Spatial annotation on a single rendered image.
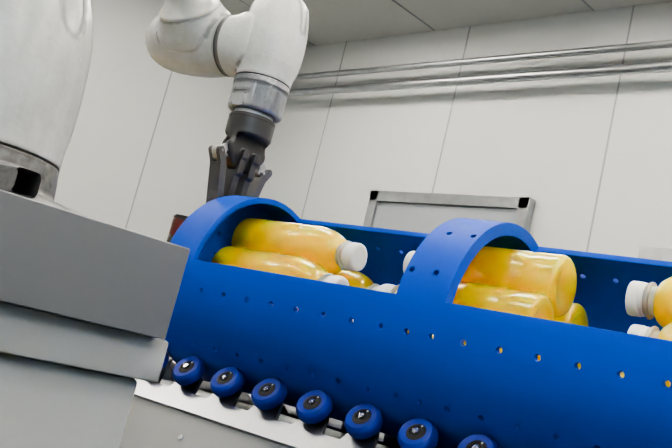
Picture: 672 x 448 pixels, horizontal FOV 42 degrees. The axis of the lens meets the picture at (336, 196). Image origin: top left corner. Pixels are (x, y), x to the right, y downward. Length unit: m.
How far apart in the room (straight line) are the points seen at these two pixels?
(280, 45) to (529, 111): 4.14
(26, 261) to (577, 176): 4.54
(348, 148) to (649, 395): 5.52
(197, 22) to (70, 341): 0.78
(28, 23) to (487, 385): 0.57
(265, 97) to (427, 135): 4.52
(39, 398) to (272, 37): 0.77
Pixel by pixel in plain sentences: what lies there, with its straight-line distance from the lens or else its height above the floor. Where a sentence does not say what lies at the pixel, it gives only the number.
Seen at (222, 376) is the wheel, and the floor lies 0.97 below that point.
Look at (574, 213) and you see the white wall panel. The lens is 5.07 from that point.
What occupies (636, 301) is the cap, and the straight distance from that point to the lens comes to 1.02.
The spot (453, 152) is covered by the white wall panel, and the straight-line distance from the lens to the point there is 5.68.
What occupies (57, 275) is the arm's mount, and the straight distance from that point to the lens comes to 0.77.
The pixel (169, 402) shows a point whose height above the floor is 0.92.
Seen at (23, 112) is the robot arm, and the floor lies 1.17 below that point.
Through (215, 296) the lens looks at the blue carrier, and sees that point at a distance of 1.19.
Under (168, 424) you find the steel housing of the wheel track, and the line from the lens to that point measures 1.23.
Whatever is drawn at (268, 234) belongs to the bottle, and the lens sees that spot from 1.29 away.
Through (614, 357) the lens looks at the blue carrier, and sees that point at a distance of 0.89.
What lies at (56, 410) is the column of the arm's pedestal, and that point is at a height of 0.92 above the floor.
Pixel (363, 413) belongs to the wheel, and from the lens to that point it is 1.05.
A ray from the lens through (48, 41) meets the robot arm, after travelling 0.88.
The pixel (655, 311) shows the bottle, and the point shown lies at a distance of 1.01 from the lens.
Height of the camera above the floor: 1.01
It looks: 11 degrees up
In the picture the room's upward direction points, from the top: 14 degrees clockwise
